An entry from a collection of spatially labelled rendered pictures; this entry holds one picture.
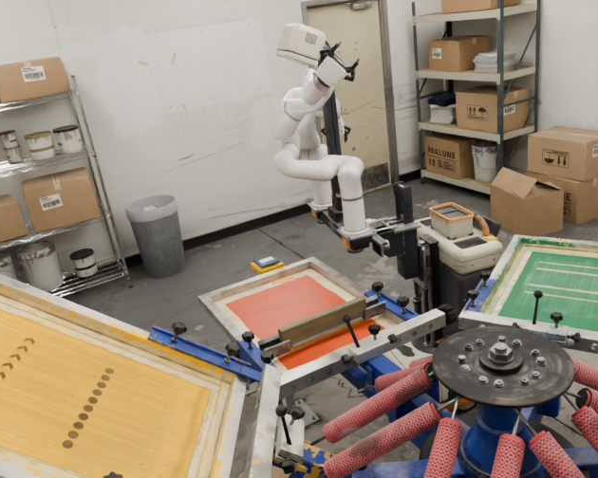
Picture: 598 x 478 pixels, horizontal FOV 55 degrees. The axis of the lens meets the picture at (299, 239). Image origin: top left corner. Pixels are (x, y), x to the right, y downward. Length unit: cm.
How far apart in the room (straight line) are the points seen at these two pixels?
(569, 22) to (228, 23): 305
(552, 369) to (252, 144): 479
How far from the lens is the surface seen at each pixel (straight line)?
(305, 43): 247
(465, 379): 131
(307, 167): 248
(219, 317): 233
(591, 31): 576
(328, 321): 210
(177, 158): 559
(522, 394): 128
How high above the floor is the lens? 209
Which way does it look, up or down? 22 degrees down
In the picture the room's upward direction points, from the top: 8 degrees counter-clockwise
